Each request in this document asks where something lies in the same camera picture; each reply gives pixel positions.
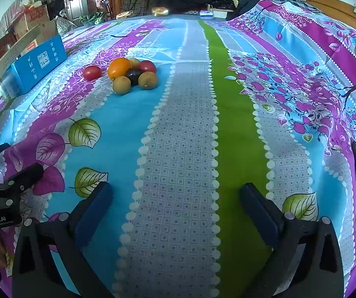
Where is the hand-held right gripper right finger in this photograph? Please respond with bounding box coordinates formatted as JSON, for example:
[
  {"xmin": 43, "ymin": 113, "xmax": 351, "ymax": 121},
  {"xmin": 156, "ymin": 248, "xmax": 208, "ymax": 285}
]
[{"xmin": 239, "ymin": 183, "xmax": 344, "ymax": 298}]

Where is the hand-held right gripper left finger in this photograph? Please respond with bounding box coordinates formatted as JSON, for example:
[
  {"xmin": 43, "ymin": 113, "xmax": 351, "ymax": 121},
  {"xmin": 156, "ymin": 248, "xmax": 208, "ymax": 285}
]
[{"xmin": 12, "ymin": 181, "xmax": 116, "ymax": 298}]

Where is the large orange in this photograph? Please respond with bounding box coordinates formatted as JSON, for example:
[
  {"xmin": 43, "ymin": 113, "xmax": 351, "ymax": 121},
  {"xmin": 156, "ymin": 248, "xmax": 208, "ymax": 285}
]
[{"xmin": 108, "ymin": 58, "xmax": 132, "ymax": 80}]

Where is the gold flat box red print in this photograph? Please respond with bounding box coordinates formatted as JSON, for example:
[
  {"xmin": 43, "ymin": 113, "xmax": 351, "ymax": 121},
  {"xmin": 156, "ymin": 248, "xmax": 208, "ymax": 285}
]
[{"xmin": 0, "ymin": 25, "xmax": 42, "ymax": 109}]

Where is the red tomato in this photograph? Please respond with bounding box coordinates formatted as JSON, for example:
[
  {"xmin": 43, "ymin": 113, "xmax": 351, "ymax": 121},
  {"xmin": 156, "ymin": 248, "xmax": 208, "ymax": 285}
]
[
  {"xmin": 138, "ymin": 60, "xmax": 157, "ymax": 74},
  {"xmin": 82, "ymin": 65, "xmax": 103, "ymax": 81}
]

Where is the floral striped bed sheet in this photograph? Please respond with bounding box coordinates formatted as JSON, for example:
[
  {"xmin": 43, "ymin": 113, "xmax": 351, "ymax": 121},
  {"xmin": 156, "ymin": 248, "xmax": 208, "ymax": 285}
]
[{"xmin": 0, "ymin": 0, "xmax": 356, "ymax": 298}]

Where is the brown kiwi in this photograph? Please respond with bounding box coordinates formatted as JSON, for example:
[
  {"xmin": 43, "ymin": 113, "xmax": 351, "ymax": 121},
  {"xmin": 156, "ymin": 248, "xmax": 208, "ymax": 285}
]
[
  {"xmin": 113, "ymin": 76, "xmax": 132, "ymax": 95},
  {"xmin": 138, "ymin": 72, "xmax": 159, "ymax": 90}
]

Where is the large cardboard box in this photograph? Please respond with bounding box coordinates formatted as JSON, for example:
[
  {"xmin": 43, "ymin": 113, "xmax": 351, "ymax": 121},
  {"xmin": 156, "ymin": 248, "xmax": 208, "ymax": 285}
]
[{"xmin": 26, "ymin": 20, "xmax": 59, "ymax": 48}]

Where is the dark purple plum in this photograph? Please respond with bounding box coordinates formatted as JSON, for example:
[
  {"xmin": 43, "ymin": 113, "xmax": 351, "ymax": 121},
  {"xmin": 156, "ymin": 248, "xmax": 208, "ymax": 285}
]
[{"xmin": 125, "ymin": 68, "xmax": 143, "ymax": 83}]

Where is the cardboard box red print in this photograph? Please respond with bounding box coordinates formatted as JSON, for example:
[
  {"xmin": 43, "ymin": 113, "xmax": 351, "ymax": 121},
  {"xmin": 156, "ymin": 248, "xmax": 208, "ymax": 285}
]
[{"xmin": 24, "ymin": 4, "xmax": 49, "ymax": 25}]

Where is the bag of green vegetables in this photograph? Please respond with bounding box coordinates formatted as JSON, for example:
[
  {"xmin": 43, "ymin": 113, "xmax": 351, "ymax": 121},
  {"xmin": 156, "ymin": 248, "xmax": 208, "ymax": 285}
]
[{"xmin": 79, "ymin": 12, "xmax": 107, "ymax": 27}]

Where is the wooden headboard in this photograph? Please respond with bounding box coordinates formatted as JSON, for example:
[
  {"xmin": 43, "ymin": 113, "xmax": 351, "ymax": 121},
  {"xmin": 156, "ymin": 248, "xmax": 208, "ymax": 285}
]
[{"xmin": 302, "ymin": 0, "xmax": 356, "ymax": 41}]

